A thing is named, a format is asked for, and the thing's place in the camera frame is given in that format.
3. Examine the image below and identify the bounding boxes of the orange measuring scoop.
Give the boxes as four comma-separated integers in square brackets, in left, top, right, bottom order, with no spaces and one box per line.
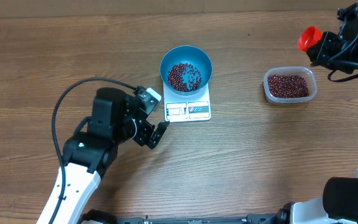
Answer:
[298,26,323,52]

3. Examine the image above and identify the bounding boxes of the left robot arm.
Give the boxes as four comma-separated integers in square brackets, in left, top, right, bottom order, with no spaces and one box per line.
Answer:
[38,86,169,223]

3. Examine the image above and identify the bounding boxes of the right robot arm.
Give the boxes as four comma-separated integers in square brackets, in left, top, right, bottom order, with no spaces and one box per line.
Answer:
[274,4,358,223]

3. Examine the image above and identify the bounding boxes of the white digital kitchen scale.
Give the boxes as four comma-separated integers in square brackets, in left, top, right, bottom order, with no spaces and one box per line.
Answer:
[163,84,211,123]

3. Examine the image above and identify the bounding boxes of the red beans in bowl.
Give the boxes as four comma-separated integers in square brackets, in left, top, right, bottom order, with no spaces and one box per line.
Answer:
[167,63,202,92]

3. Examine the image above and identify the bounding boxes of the blue metal bowl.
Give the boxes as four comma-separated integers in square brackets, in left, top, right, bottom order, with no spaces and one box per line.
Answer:
[160,45,213,96]

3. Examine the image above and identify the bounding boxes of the clear plastic container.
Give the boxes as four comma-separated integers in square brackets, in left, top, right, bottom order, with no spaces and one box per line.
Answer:
[263,67,317,104]

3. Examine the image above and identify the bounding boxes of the red beans in container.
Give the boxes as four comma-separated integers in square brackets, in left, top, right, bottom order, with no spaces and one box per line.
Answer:
[267,75,310,98]

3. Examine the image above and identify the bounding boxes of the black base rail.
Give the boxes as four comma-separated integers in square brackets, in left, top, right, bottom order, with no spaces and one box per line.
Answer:
[77,210,277,224]

